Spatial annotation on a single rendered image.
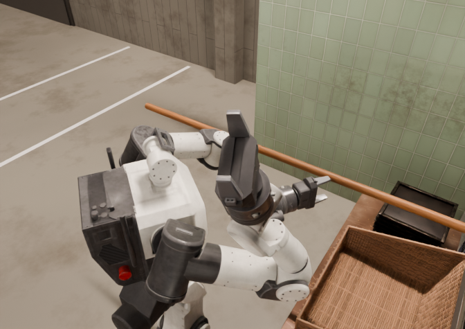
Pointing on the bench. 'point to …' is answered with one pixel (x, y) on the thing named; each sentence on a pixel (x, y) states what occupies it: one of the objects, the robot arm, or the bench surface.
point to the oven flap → (459, 303)
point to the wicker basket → (440, 304)
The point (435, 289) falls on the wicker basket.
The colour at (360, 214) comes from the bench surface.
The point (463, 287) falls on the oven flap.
